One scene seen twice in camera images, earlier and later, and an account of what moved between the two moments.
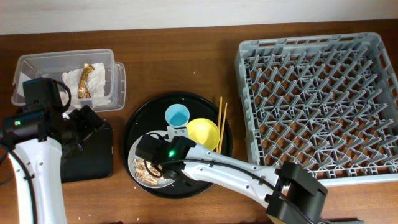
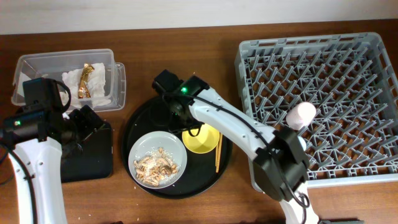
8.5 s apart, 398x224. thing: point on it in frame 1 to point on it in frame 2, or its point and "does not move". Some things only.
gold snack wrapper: (83, 91) does not move
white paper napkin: (96, 81) does not move
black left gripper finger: (86, 116) does not move
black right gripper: (161, 168) to (170, 113)
